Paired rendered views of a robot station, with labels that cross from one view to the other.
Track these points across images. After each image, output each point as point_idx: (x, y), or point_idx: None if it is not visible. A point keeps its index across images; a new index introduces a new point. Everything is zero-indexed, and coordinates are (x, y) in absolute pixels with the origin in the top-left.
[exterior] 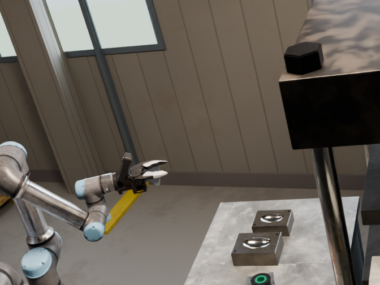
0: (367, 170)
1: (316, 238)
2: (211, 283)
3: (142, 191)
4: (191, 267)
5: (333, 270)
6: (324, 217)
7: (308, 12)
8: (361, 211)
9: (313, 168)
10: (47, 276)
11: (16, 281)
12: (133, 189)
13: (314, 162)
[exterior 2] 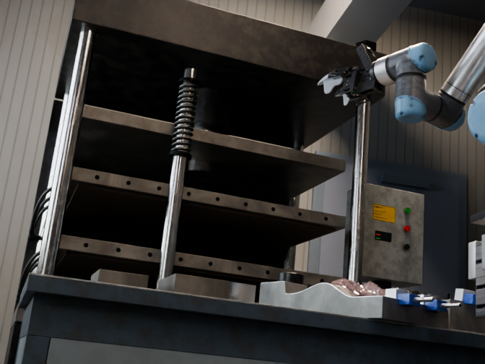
0: (299, 150)
1: None
2: None
3: (361, 102)
4: (255, 302)
5: (364, 196)
6: (367, 152)
7: (280, 25)
8: (345, 160)
9: (368, 116)
10: None
11: None
12: (370, 93)
13: (369, 112)
